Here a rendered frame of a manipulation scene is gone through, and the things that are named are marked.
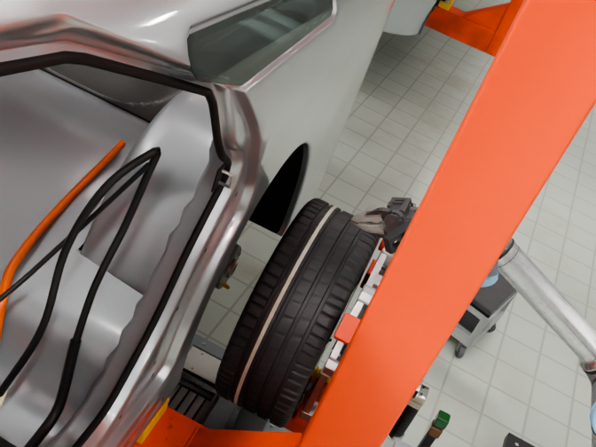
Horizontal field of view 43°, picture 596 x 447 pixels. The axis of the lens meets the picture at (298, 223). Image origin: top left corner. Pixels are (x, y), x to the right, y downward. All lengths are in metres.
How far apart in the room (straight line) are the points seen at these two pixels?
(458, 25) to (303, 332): 3.93
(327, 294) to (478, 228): 0.74
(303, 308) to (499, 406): 1.84
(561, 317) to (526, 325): 1.97
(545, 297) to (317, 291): 0.63
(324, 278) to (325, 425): 0.43
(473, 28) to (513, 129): 4.39
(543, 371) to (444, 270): 2.63
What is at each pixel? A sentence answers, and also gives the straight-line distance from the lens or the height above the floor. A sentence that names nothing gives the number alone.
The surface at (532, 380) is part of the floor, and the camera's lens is 3.89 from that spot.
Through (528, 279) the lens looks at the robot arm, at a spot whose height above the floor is 1.26.
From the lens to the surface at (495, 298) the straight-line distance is 3.61.
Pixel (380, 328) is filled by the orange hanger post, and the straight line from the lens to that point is 1.49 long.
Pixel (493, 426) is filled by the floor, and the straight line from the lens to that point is 3.56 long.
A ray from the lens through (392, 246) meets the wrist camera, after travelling 1.89.
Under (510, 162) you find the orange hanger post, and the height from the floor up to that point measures 1.85.
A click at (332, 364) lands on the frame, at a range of 2.01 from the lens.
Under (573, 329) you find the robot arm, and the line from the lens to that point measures 2.22.
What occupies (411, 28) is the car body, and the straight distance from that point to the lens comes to 4.70.
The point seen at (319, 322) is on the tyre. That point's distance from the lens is 1.96.
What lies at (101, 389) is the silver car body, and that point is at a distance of 1.80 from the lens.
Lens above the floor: 2.39
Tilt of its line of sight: 36 degrees down
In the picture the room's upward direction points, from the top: 21 degrees clockwise
